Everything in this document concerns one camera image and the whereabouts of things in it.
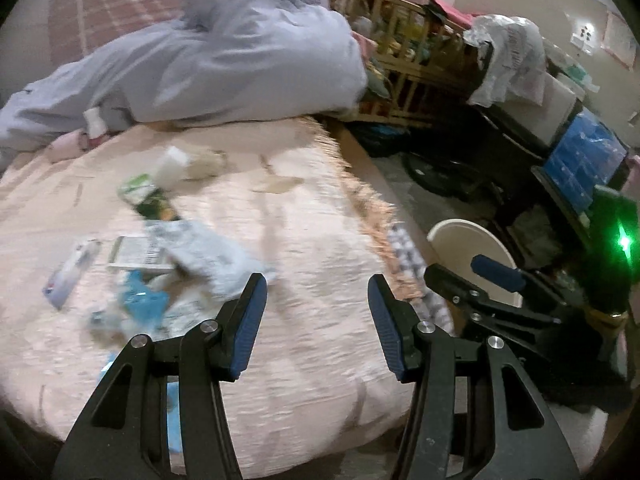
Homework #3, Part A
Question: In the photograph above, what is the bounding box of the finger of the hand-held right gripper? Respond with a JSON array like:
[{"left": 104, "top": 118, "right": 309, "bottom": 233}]
[
  {"left": 423, "top": 262, "right": 506, "bottom": 317},
  {"left": 470, "top": 254, "right": 556, "bottom": 293}
]

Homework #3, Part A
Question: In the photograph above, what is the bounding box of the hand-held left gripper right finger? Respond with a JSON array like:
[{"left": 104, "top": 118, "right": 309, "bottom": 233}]
[{"left": 367, "top": 274, "right": 583, "bottom": 480}]

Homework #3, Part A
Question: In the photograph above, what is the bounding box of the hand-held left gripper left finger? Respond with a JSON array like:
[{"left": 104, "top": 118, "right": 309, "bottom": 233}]
[{"left": 50, "top": 272, "right": 268, "bottom": 480}]

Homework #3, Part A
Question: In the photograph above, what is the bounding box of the dark green snack wrapper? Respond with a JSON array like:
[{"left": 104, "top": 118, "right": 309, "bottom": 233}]
[{"left": 134, "top": 189, "right": 182, "bottom": 223}]

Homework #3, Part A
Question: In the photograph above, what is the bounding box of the white blue medicine box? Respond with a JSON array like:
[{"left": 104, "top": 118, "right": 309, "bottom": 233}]
[{"left": 44, "top": 239, "right": 102, "bottom": 312}]

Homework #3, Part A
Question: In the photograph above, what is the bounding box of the patterned mattress sheet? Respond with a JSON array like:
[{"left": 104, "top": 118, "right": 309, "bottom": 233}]
[{"left": 382, "top": 220, "right": 455, "bottom": 333}]

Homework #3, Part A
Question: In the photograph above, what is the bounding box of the crumpled white plastic bag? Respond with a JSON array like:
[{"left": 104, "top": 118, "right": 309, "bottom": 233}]
[{"left": 144, "top": 220, "right": 278, "bottom": 306}]

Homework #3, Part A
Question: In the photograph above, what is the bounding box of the pink embossed bedspread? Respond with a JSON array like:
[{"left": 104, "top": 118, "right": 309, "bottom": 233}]
[{"left": 0, "top": 116, "right": 457, "bottom": 478}]

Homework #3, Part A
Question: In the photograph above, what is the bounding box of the black wheel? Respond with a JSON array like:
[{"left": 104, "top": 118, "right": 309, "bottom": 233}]
[{"left": 402, "top": 149, "right": 503, "bottom": 198}]

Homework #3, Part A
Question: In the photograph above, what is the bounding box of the blue plastic wrapper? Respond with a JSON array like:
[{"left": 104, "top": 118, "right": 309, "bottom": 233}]
[{"left": 117, "top": 269, "right": 172, "bottom": 332}]

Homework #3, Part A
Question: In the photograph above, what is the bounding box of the white paper box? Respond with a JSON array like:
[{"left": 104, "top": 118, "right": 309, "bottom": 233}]
[{"left": 106, "top": 235, "right": 175, "bottom": 275}]

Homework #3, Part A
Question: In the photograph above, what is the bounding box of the blue storage box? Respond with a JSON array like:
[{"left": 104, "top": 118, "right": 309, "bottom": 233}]
[{"left": 542, "top": 110, "right": 630, "bottom": 217}]

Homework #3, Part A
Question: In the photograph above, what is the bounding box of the white cardboard box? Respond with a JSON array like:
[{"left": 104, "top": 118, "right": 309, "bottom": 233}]
[{"left": 535, "top": 74, "right": 592, "bottom": 147}]

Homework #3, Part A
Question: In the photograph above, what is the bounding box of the green white tube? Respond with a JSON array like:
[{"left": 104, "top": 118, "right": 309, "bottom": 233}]
[{"left": 118, "top": 174, "right": 158, "bottom": 202}]

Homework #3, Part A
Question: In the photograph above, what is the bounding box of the white foam block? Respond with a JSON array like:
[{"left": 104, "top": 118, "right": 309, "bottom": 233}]
[{"left": 154, "top": 146, "right": 192, "bottom": 187}]

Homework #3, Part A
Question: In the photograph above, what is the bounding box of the white printed plastic bag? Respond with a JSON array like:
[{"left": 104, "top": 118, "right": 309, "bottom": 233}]
[{"left": 462, "top": 14, "right": 548, "bottom": 108}]

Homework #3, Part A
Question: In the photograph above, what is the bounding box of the wooden crib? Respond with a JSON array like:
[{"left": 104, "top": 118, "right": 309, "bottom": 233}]
[{"left": 327, "top": 0, "right": 483, "bottom": 128}]

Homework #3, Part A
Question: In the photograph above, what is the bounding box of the grey quilt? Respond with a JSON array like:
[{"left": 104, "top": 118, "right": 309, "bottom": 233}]
[{"left": 0, "top": 0, "right": 369, "bottom": 171}]

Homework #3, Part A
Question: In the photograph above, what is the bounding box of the pink plaid sheet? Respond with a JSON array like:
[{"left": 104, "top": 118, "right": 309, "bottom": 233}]
[{"left": 47, "top": 0, "right": 201, "bottom": 67}]

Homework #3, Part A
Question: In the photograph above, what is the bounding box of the white wall socket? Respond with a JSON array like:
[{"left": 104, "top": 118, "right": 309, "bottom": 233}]
[{"left": 570, "top": 20, "right": 597, "bottom": 52}]

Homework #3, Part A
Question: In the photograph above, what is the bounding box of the wall paper sheet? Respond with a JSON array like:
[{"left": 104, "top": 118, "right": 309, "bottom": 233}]
[{"left": 600, "top": 10, "right": 637, "bottom": 68}]

